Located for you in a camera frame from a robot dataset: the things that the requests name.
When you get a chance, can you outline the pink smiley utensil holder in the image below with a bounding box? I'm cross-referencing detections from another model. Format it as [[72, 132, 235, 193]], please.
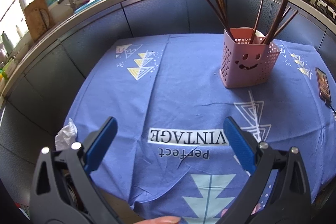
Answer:
[[220, 27, 280, 89]]

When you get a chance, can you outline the blue patterned tablecloth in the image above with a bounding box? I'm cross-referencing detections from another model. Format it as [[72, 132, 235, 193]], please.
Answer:
[[67, 34, 335, 223]]

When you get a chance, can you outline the white paper cup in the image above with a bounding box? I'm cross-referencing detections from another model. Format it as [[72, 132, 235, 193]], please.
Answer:
[[241, 27, 265, 38]]

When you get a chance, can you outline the person's hand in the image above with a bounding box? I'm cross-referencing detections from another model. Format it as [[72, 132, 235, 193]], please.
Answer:
[[135, 216, 181, 224]]

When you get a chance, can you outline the dark chopstick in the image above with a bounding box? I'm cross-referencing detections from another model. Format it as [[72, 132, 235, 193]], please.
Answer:
[[261, 7, 290, 44], [215, 0, 228, 26], [261, 0, 289, 45], [249, 0, 264, 44], [218, 0, 228, 25], [206, 0, 235, 41], [219, 0, 228, 24], [272, 10, 298, 39]]

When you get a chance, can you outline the wooden cutting board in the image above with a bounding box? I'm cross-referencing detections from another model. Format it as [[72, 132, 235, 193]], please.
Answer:
[[23, 0, 55, 42]]

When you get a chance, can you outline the crumpled white tissue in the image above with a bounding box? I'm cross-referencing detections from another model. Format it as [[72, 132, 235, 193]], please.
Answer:
[[55, 118, 77, 151]]

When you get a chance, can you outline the black smartphone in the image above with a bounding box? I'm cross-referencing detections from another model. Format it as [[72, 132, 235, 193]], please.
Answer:
[[315, 67, 331, 104]]

